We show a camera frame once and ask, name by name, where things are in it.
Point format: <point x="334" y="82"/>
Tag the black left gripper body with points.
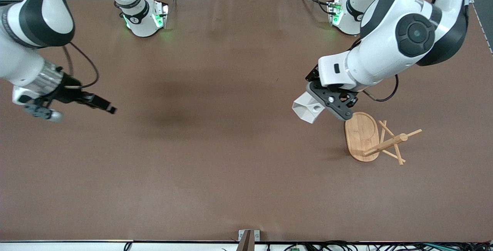
<point x="312" y="74"/>

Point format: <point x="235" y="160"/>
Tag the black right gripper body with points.
<point x="69" y="93"/>

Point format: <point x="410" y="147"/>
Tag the white hexagonal cup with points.
<point x="306" y="108"/>

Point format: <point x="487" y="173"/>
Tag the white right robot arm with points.
<point x="15" y="62"/>

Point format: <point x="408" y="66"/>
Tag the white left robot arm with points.
<point x="385" y="51"/>

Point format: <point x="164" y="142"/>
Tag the wooden cup rack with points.
<point x="362" y="135"/>

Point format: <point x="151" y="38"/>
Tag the brown table cover sheet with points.
<point x="246" y="174"/>

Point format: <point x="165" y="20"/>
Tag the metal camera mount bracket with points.
<point x="248" y="236"/>

